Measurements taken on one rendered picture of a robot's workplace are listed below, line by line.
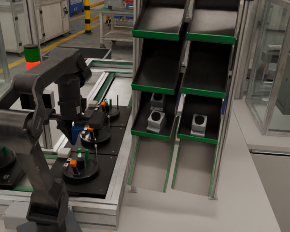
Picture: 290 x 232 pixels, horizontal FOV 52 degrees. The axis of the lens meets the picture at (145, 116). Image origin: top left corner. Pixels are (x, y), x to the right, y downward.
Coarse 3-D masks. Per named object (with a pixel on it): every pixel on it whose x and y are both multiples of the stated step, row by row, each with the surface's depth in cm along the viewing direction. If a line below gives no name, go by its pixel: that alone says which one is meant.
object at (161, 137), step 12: (180, 72) 109; (180, 84) 101; (144, 96) 107; (168, 96) 108; (180, 96) 107; (144, 108) 105; (168, 108) 104; (144, 120) 102; (168, 120) 101; (132, 132) 97; (144, 132) 96; (168, 132) 98
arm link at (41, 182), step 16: (0, 112) 55; (16, 112) 55; (32, 112) 56; (0, 128) 54; (16, 128) 53; (16, 144) 56; (32, 144) 56; (32, 160) 60; (32, 176) 65; (48, 176) 68; (32, 192) 70; (48, 192) 69; (64, 192) 74; (48, 208) 72
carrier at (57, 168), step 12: (60, 156) 123; (72, 156) 124; (84, 156) 124; (96, 156) 115; (108, 156) 125; (60, 168) 116; (84, 168) 114; (96, 168) 114; (108, 168) 117; (72, 180) 109; (84, 180) 110; (96, 180) 111; (108, 180) 111; (84, 192) 105; (96, 192) 105
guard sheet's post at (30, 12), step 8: (24, 0) 102; (32, 0) 103; (24, 8) 103; (32, 8) 103; (32, 16) 104; (32, 24) 106; (32, 32) 107; (32, 40) 109; (40, 48) 112; (40, 56) 113; (48, 128) 126; (48, 136) 127; (48, 144) 128
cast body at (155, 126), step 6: (156, 114) 94; (162, 114) 95; (150, 120) 94; (156, 120) 93; (162, 120) 95; (150, 126) 96; (156, 126) 95; (162, 126) 97; (150, 132) 97; (156, 132) 95
